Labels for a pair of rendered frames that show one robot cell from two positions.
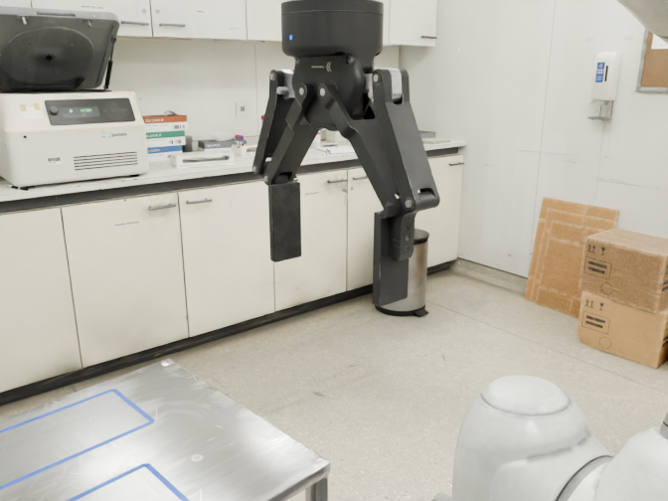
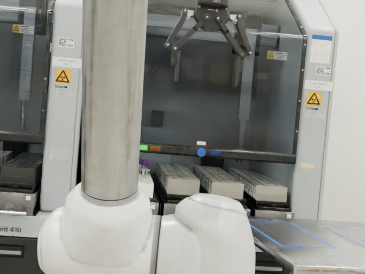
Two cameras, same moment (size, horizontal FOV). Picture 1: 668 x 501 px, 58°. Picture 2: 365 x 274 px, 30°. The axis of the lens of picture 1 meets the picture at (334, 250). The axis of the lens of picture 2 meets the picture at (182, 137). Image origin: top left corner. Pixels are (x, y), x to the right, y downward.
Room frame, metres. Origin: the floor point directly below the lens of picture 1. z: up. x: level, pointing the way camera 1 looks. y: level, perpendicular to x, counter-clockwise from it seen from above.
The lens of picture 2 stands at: (1.29, -1.33, 1.15)
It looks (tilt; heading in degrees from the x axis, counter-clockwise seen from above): 3 degrees down; 123
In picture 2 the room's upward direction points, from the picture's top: 5 degrees clockwise
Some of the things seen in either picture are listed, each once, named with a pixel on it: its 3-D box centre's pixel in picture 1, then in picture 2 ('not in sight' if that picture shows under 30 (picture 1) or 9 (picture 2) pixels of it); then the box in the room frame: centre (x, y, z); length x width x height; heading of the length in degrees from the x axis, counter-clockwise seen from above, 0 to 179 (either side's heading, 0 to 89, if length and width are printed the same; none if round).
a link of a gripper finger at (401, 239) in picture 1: (411, 226); (170, 54); (0.40, -0.05, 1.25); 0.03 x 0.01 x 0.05; 39
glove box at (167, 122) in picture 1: (162, 120); not in sight; (3.16, 0.89, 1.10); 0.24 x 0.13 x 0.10; 128
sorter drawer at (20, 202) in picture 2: not in sight; (25, 187); (-0.54, 0.45, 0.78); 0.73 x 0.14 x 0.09; 129
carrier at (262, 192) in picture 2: not in sight; (270, 194); (0.28, 0.81, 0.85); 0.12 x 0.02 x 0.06; 38
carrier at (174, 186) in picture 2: not in sight; (182, 188); (0.04, 0.61, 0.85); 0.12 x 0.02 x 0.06; 40
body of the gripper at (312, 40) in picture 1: (332, 67); (212, 10); (0.47, 0.00, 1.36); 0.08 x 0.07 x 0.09; 39
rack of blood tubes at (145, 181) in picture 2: not in sight; (137, 185); (-0.14, 0.60, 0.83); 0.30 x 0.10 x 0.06; 129
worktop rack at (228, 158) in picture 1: (203, 159); not in sight; (2.95, 0.65, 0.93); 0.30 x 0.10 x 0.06; 121
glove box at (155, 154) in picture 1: (156, 152); not in sight; (3.14, 0.93, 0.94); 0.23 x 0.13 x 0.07; 134
